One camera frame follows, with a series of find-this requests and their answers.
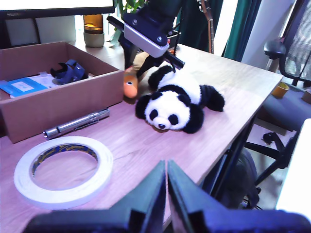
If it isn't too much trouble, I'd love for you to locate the white adhesive tape roll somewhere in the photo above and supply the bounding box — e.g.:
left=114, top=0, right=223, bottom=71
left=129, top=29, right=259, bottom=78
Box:
left=13, top=135, right=114, bottom=211

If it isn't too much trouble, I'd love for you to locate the yellow cup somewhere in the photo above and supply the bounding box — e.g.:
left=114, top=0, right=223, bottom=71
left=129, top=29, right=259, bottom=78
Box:
left=271, top=82, right=290, bottom=99

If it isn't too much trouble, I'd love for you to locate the black white panda plush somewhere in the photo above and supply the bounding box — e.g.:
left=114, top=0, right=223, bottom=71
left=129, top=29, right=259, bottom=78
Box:
left=135, top=65, right=225, bottom=134

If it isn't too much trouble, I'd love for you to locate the white-screen Huawei monitor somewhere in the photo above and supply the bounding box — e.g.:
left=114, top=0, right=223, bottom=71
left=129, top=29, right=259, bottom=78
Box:
left=0, top=0, right=116, bottom=20

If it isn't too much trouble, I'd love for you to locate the silver pen flashlight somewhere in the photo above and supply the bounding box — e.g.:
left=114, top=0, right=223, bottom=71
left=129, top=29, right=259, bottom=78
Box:
left=43, top=108, right=110, bottom=140

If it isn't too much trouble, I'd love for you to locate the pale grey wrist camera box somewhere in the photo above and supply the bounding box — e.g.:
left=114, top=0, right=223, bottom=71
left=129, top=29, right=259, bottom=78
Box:
left=123, top=12, right=171, bottom=58

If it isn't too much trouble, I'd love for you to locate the blue tape dispenser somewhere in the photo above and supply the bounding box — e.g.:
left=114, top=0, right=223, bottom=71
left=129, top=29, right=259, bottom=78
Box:
left=50, top=59, right=89, bottom=85

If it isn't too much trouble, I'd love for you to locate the green leafy potted plant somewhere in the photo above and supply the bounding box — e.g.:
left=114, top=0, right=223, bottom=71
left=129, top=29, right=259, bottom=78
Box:
left=109, top=0, right=151, bottom=47

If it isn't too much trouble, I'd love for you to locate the open cardboard box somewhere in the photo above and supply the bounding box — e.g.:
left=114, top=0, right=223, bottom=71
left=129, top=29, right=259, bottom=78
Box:
left=0, top=41, right=126, bottom=144

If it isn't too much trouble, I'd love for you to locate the white paper sheet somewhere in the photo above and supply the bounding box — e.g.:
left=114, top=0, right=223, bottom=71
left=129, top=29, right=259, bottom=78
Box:
left=29, top=71, right=61, bottom=88

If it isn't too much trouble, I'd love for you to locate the wooden guitar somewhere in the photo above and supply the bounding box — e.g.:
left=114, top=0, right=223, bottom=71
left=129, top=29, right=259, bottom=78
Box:
left=198, top=0, right=216, bottom=54

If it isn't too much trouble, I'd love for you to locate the amber lamp with beige base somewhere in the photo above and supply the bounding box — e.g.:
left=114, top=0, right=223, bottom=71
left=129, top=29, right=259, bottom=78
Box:
left=83, top=14, right=105, bottom=49

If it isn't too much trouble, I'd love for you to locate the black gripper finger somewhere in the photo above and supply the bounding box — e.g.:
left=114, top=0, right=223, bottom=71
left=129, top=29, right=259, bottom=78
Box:
left=167, top=159, right=228, bottom=233
left=136, top=50, right=176, bottom=79
left=119, top=35, right=138, bottom=71
left=110, top=160, right=167, bottom=233

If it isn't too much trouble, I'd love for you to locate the orange striped fish toy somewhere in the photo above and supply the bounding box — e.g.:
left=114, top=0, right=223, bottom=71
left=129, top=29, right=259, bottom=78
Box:
left=123, top=52, right=153, bottom=99

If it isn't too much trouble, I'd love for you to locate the black mesh office chair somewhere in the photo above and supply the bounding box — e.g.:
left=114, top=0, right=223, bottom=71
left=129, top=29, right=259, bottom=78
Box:
left=244, top=0, right=311, bottom=187

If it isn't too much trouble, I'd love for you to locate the blue booklet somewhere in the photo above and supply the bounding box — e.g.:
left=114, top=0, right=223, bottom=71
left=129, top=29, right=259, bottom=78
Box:
left=0, top=77, right=49, bottom=99

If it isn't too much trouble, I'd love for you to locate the black table frame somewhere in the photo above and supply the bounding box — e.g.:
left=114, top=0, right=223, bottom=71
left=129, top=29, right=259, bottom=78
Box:
left=200, top=114, right=259, bottom=204

